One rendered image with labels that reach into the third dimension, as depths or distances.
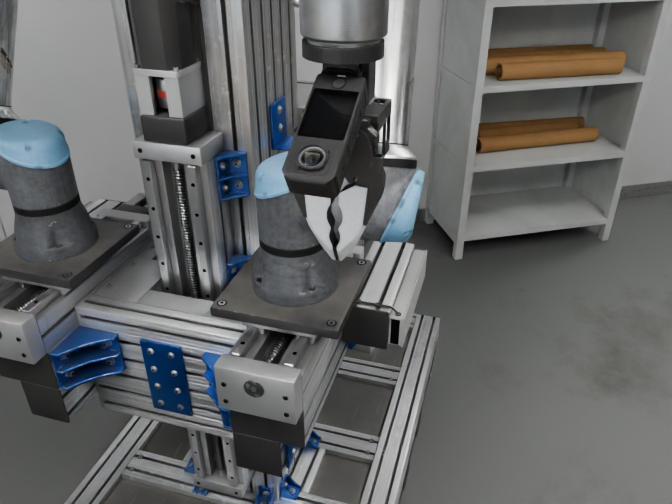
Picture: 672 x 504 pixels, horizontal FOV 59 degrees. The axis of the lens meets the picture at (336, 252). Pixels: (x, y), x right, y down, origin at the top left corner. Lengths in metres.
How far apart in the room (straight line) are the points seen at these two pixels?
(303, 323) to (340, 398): 1.07
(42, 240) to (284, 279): 0.47
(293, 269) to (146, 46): 0.43
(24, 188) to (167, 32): 0.38
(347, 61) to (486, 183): 3.08
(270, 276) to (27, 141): 0.48
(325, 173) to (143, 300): 0.81
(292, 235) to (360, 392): 1.16
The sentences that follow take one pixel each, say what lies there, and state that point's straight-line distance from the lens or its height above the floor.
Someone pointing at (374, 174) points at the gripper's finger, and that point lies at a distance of 0.54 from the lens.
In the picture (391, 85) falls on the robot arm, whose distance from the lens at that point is 0.92.
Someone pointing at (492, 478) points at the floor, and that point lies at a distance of 2.13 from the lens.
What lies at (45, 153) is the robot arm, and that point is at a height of 1.24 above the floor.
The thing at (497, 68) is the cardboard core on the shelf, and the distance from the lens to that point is 2.97.
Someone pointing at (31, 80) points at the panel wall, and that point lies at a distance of 3.04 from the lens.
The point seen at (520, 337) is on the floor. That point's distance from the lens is 2.70.
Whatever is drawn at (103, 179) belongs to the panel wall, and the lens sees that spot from 3.15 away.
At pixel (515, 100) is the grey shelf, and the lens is 3.45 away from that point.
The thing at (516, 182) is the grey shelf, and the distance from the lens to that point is 3.66.
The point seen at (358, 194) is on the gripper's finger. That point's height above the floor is 1.38.
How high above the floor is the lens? 1.62
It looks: 31 degrees down
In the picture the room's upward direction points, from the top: straight up
